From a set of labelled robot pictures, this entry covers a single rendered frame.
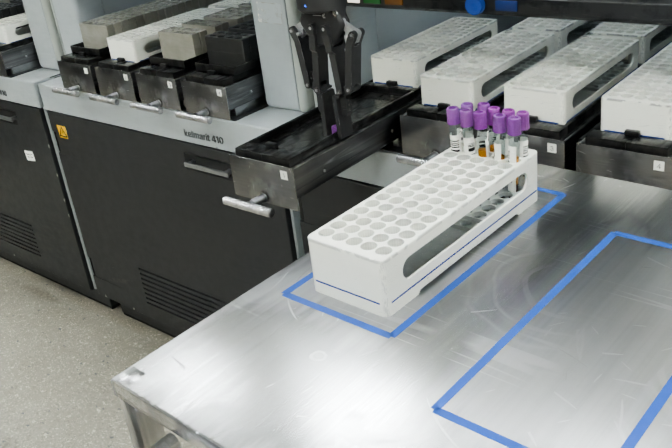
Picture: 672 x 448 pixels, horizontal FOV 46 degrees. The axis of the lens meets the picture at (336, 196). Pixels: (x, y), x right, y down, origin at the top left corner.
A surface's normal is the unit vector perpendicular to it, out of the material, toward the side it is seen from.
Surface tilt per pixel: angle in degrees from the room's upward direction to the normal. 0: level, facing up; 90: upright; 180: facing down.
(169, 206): 90
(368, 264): 90
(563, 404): 0
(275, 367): 0
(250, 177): 90
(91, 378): 0
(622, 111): 90
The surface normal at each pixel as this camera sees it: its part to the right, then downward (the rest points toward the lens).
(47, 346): -0.11, -0.90
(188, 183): -0.62, 0.40
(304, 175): 0.77, 0.19
